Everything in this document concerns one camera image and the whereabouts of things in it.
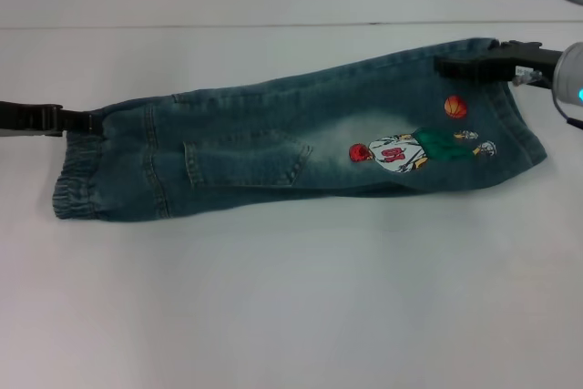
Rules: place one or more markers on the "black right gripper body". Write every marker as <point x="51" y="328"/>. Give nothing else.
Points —
<point x="524" y="61"/>

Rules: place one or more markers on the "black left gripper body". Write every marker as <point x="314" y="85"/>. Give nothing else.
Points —
<point x="27" y="115"/>

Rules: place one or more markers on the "blue denim shorts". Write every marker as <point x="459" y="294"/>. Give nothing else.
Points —
<point x="273" y="134"/>

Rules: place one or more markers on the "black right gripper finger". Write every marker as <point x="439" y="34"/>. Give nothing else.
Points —
<point x="464" y="68"/>

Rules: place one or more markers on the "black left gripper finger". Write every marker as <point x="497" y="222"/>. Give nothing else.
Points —
<point x="82" y="120"/>

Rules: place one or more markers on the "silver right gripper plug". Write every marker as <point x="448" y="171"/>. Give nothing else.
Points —
<point x="524" y="80"/>

